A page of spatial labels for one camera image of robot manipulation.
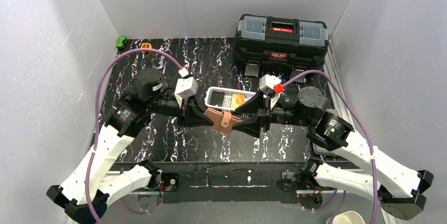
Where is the orange credit card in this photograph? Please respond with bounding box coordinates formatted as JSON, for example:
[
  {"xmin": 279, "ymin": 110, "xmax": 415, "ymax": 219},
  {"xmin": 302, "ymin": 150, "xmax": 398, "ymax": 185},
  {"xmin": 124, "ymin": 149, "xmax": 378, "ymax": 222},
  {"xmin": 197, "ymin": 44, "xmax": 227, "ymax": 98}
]
[{"xmin": 231, "ymin": 93, "xmax": 246, "ymax": 110}]

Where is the brown leather card holder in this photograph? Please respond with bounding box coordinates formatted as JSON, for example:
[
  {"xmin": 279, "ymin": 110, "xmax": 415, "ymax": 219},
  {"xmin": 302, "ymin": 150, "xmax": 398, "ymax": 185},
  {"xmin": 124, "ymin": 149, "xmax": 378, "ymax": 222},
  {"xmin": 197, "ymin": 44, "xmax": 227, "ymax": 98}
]
[{"xmin": 204, "ymin": 108, "xmax": 241, "ymax": 134}]

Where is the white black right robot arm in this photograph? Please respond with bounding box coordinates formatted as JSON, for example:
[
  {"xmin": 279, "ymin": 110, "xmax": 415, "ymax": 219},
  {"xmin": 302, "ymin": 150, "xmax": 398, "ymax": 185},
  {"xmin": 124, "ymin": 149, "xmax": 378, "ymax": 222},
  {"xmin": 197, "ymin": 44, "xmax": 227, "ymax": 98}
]
[{"xmin": 230, "ymin": 87, "xmax": 434, "ymax": 220}]

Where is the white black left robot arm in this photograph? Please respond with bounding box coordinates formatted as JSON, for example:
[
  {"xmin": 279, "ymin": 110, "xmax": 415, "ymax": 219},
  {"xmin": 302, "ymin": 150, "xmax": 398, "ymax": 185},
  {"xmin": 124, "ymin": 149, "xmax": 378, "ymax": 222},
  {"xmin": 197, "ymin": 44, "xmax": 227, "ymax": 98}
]
[{"xmin": 46, "ymin": 68, "xmax": 213, "ymax": 223}]

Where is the black credit card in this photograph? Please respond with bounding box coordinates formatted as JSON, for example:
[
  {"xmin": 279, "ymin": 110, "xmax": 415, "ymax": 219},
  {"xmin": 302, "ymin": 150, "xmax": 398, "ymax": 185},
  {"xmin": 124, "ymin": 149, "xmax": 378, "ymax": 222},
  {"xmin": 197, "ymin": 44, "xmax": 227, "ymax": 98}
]
[{"xmin": 210, "ymin": 91, "xmax": 225, "ymax": 107}]

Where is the white plastic basket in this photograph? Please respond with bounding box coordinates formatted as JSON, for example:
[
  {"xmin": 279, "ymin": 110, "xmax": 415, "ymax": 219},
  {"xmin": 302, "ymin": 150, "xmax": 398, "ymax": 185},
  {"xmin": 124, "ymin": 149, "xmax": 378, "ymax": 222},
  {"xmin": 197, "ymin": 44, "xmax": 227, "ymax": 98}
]
[{"xmin": 205, "ymin": 87, "xmax": 255, "ymax": 111}]

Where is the black red toolbox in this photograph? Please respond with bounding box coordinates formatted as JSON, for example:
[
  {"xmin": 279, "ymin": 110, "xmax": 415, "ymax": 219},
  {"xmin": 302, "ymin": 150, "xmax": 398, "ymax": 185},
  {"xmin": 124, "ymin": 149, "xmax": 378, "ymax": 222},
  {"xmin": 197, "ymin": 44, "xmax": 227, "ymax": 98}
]
[{"xmin": 232, "ymin": 14, "xmax": 329, "ymax": 77}]

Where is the yellow tape measure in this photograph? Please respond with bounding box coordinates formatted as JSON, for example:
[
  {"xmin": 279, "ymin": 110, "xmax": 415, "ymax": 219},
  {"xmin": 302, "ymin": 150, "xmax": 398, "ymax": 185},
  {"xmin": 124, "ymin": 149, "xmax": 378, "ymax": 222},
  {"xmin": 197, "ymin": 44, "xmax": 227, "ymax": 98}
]
[{"xmin": 140, "ymin": 42, "xmax": 152, "ymax": 54}]

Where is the green small device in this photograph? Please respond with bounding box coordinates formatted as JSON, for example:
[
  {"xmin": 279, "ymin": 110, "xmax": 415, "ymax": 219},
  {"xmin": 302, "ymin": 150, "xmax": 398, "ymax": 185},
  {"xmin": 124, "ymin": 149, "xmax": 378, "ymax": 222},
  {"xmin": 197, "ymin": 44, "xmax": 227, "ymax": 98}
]
[{"xmin": 115, "ymin": 36, "xmax": 127, "ymax": 50}]

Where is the white plastic cup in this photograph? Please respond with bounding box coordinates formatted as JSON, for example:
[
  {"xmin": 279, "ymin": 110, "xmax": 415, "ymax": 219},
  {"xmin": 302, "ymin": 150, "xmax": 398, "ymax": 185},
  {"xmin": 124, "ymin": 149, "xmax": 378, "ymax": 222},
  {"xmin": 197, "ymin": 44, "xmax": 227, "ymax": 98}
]
[{"xmin": 326, "ymin": 211, "xmax": 365, "ymax": 224}]

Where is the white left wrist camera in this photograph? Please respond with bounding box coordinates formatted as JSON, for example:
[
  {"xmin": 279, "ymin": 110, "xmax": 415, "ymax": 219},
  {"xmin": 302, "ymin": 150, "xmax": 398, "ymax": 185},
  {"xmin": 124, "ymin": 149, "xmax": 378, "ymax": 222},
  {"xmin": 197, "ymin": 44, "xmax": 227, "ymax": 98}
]
[{"xmin": 174, "ymin": 77, "xmax": 198, "ymax": 99}]

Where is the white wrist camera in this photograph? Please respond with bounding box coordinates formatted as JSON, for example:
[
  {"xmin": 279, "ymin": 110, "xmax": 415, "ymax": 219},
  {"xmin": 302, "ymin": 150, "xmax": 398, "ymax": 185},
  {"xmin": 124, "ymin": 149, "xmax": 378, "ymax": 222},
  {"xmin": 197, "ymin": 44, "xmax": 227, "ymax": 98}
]
[
  {"xmin": 259, "ymin": 74, "xmax": 281, "ymax": 94},
  {"xmin": 174, "ymin": 77, "xmax": 198, "ymax": 99}
]

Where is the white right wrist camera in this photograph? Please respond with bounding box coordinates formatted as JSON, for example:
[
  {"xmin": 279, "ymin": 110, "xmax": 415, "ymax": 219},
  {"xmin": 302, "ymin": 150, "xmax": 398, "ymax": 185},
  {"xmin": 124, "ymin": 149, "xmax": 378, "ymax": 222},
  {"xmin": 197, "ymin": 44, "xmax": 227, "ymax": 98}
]
[{"xmin": 259, "ymin": 74, "xmax": 281, "ymax": 94}]

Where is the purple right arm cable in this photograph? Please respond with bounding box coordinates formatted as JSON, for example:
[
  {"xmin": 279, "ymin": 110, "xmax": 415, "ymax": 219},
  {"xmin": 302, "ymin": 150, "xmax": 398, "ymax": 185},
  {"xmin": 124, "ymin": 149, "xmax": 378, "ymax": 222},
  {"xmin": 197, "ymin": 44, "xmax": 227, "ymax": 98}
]
[{"xmin": 274, "ymin": 69, "xmax": 380, "ymax": 224}]

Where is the aluminium frame rail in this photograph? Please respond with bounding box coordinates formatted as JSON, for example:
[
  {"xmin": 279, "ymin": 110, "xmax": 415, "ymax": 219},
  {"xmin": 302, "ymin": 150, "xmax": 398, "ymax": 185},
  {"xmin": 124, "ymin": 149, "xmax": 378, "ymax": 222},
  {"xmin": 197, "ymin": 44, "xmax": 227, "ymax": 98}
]
[{"xmin": 66, "ymin": 46, "xmax": 397, "ymax": 224}]

